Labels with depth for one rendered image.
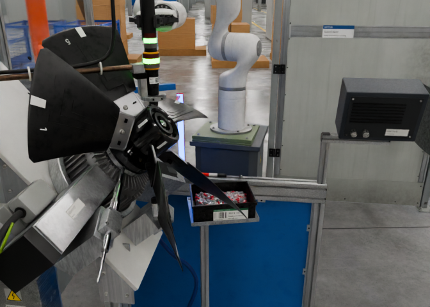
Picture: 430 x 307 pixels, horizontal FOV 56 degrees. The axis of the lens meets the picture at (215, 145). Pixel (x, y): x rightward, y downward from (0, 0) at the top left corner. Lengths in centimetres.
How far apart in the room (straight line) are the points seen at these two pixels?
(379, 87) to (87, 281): 185
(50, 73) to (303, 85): 226
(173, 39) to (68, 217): 961
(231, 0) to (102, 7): 754
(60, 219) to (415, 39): 258
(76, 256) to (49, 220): 12
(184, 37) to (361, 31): 776
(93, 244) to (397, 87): 107
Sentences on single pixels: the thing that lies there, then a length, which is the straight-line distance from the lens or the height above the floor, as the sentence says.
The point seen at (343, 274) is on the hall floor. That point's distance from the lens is 257.
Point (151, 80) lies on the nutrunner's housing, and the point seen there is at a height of 132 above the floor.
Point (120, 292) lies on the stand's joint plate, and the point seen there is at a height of 75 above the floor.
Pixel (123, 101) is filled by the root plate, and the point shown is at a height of 127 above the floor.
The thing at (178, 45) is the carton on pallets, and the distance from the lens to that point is 1038.
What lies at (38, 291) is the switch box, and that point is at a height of 80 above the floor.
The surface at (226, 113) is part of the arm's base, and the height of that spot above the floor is 104.
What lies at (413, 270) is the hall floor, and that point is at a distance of 275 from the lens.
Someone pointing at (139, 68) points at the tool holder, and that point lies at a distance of 109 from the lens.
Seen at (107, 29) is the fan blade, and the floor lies 144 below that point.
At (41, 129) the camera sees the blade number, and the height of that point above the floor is 129.
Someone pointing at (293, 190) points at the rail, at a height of 83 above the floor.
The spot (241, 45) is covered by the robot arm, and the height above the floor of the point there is 133.
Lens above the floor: 154
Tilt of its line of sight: 21 degrees down
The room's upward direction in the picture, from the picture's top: straight up
